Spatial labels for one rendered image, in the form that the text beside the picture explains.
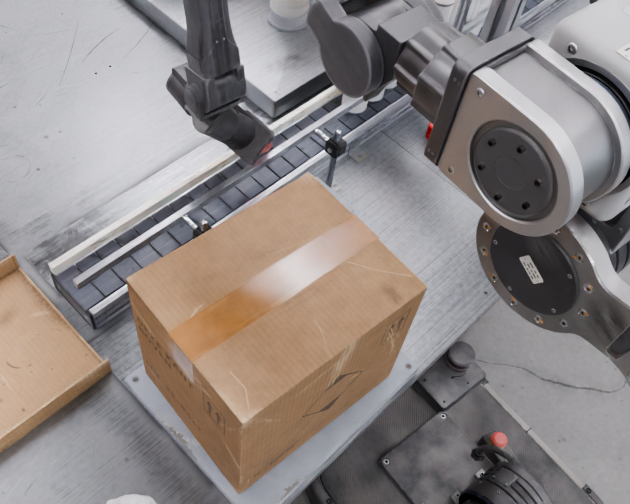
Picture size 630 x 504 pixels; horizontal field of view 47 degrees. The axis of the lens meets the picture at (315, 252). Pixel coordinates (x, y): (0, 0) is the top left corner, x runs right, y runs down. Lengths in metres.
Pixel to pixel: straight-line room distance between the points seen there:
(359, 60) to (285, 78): 0.82
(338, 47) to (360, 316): 0.34
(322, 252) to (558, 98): 0.42
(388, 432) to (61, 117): 1.02
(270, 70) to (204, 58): 0.51
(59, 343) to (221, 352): 0.42
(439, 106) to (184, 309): 0.41
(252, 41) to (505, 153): 1.04
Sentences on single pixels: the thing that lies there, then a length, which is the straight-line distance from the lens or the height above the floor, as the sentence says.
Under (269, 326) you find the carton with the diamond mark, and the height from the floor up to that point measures 1.12.
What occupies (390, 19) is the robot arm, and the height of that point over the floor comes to 1.47.
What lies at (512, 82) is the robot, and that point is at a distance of 0.62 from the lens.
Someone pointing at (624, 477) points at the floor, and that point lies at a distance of 2.24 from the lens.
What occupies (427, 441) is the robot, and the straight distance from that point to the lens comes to 1.79.
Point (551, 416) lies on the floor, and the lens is 2.22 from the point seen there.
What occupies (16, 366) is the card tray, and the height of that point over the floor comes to 0.83.
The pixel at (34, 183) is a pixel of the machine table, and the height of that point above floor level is 0.83.
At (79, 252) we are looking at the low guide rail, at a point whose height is 0.91.
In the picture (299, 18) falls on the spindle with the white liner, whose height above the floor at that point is 0.91.
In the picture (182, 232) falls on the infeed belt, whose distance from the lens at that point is 1.25.
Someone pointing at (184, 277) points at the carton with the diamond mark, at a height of 1.12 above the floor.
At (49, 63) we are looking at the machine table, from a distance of 1.64.
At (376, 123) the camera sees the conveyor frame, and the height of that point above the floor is 0.87.
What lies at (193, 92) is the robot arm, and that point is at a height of 1.16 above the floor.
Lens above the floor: 1.88
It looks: 55 degrees down
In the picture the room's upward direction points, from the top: 10 degrees clockwise
